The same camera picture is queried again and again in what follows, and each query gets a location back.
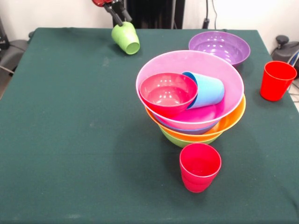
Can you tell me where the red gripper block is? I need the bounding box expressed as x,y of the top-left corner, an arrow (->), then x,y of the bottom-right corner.
92,0 -> 133,26

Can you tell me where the green cup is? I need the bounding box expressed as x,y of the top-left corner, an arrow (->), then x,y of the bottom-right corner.
111,21 -> 141,56

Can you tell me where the large magenta bowl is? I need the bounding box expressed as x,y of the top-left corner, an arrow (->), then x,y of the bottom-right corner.
136,50 -> 245,130

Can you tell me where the small crimson pink bowl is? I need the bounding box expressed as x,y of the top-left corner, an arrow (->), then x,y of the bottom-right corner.
139,72 -> 199,119

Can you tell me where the blue cup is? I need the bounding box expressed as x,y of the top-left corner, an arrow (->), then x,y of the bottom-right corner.
182,71 -> 225,110

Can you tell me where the blue bowl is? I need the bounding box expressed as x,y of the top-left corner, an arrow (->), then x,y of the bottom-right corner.
154,115 -> 219,135

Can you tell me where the green bowl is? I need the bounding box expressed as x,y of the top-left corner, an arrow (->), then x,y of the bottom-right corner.
160,127 -> 219,148

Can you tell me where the large orange bowl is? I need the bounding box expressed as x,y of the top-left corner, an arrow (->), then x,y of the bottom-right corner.
144,94 -> 247,143

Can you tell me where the purple bowl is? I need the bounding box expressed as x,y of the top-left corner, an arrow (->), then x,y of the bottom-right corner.
188,31 -> 251,66

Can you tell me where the red cup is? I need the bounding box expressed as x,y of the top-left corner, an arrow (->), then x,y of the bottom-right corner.
260,61 -> 298,102

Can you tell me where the dark green tablecloth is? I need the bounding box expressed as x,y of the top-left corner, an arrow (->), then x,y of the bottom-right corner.
0,27 -> 299,224

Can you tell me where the crimson pink cup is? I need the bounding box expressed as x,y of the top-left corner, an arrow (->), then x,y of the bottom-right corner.
179,142 -> 222,193

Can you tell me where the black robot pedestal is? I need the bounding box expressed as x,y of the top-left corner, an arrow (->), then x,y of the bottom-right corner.
111,0 -> 185,30

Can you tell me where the black hanging cable with plug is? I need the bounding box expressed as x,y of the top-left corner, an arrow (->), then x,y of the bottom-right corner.
202,0 -> 218,30

